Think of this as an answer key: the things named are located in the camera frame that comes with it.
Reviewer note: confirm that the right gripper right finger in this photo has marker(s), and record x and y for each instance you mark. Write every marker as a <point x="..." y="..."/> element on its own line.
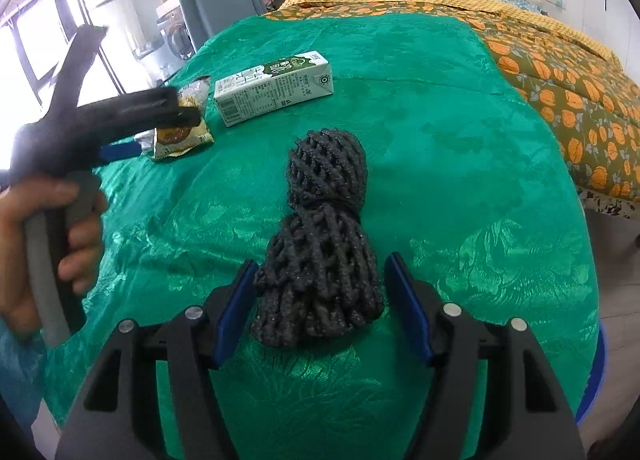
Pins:
<point x="490" y="378"/>

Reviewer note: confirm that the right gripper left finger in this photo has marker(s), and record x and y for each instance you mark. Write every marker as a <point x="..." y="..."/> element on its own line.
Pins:
<point x="149" y="394"/>

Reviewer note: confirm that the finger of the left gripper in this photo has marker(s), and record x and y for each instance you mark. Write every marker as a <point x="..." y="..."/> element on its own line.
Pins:
<point x="119" y="151"/>

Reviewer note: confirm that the yellow oatmeal snack bag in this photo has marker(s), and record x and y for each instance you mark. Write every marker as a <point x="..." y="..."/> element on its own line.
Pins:
<point x="165" y="143"/>

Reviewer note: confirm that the black foam net sleeve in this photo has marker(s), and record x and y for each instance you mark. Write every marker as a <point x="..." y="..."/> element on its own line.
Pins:
<point x="319" y="280"/>

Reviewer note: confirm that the blue plastic trash basket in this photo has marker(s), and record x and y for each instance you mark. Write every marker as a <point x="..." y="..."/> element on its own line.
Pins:
<point x="596" y="378"/>

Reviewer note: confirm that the person's left hand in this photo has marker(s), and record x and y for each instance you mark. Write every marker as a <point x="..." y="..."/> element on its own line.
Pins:
<point x="80" y="267"/>

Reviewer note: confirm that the washing machine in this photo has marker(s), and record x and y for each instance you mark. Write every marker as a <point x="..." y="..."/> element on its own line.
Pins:
<point x="173" y="28"/>

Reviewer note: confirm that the white green milk carton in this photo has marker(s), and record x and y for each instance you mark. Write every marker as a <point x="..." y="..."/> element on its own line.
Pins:
<point x="265" y="88"/>

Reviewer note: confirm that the green satin bed cover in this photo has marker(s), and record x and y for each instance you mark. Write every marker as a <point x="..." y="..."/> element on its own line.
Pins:
<point x="465" y="182"/>

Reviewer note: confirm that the orange floral quilt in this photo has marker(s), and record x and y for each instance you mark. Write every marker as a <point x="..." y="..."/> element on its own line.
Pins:
<point x="576" y="84"/>

